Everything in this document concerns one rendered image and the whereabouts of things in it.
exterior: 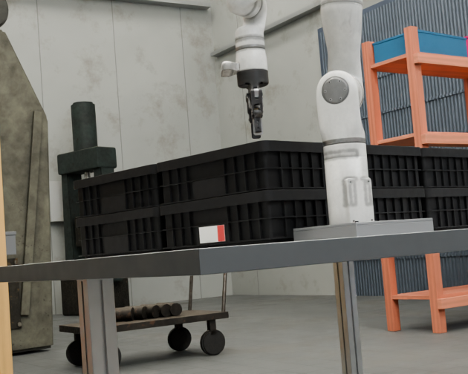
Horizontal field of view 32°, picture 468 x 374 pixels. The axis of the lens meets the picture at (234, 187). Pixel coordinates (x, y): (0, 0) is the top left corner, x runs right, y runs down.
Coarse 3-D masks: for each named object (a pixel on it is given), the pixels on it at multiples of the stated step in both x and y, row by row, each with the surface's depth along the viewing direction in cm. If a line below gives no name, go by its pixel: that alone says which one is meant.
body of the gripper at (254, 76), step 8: (240, 72) 195; (248, 72) 194; (256, 72) 194; (264, 72) 195; (240, 80) 195; (248, 80) 194; (256, 80) 193; (264, 80) 194; (248, 88) 198; (256, 104) 194
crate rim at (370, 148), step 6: (366, 150) 205; (372, 150) 207; (378, 150) 208; (384, 150) 210; (390, 150) 212; (396, 150) 213; (402, 150) 215; (408, 150) 217; (414, 150) 219; (420, 156) 221
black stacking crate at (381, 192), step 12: (372, 192) 205; (384, 192) 208; (396, 192) 211; (408, 192) 215; (420, 192) 218; (384, 204) 209; (396, 204) 213; (408, 204) 216; (420, 204) 220; (384, 216) 209; (396, 216) 211; (408, 216) 215; (420, 216) 219
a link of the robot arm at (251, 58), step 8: (248, 48) 194; (256, 48) 194; (240, 56) 195; (248, 56) 194; (256, 56) 194; (264, 56) 196; (224, 64) 193; (232, 64) 193; (240, 64) 195; (248, 64) 194; (256, 64) 194; (264, 64) 195; (224, 72) 196; (232, 72) 197
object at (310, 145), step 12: (252, 144) 184; (264, 144) 182; (276, 144) 184; (288, 144) 186; (300, 144) 189; (312, 144) 192; (192, 156) 199; (204, 156) 196; (216, 156) 192; (228, 156) 189; (168, 168) 206
